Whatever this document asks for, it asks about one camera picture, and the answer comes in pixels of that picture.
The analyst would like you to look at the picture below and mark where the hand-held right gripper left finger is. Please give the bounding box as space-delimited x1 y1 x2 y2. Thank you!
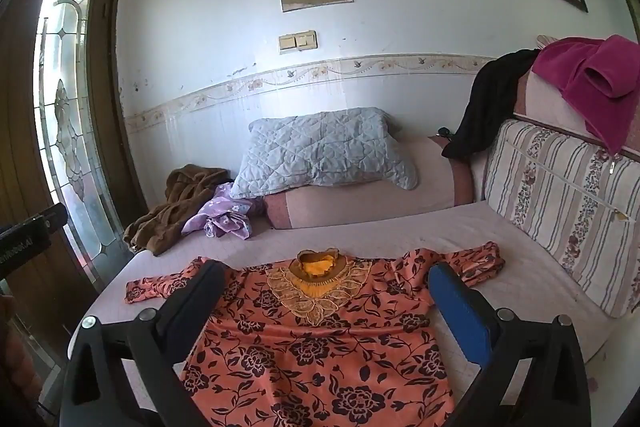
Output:
59 259 227 427

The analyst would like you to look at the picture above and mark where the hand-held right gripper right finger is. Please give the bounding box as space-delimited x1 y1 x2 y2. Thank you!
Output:
428 262 592 427

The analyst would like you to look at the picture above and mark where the orange floral blouse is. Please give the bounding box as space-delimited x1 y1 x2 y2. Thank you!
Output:
125 243 506 427

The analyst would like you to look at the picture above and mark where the purple floral cloth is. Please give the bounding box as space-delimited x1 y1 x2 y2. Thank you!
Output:
181 182 268 242

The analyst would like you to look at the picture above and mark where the brown fuzzy cloth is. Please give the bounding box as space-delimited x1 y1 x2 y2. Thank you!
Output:
123 164 233 257

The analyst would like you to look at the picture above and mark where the pale pink quilted mattress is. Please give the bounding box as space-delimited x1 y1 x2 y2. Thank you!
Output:
67 199 616 427

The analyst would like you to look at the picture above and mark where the pink bolster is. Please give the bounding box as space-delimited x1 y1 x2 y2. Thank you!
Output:
262 134 475 230

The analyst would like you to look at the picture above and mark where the striped floral cushion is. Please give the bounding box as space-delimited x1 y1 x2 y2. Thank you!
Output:
484 118 640 319

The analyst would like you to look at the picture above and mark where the grey quilted pillow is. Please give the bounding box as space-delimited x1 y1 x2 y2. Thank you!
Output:
230 107 420 200

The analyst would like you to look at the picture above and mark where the wooden door with stained glass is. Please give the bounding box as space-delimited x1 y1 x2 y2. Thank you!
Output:
0 0 151 388

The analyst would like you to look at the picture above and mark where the black cloth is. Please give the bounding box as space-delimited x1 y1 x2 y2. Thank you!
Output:
441 48 543 160

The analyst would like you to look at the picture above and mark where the magenta cloth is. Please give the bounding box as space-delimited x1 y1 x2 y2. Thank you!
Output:
531 34 640 155

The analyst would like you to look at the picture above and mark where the beige light switch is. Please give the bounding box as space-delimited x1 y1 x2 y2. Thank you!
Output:
278 29 318 54

